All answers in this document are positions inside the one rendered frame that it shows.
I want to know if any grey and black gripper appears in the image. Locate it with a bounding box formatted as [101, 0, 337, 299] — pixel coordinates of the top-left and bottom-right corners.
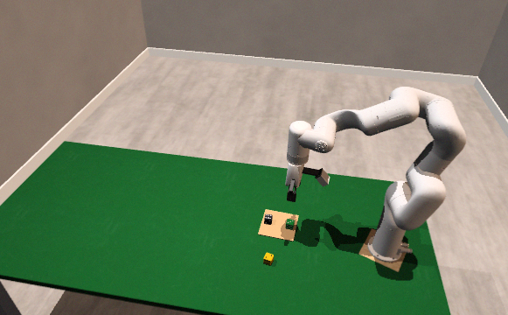
[285, 161, 308, 202]

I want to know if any yellow die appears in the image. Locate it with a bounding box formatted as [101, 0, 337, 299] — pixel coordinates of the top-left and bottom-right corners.
[263, 253, 274, 265]

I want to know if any black die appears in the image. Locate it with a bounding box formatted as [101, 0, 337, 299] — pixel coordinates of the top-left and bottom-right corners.
[264, 214, 273, 225]

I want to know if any green die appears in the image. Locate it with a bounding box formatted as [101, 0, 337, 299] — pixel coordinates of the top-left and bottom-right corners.
[285, 219, 295, 230]

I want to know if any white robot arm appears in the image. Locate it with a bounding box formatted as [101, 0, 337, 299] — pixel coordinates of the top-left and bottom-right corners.
[287, 87, 466, 263]

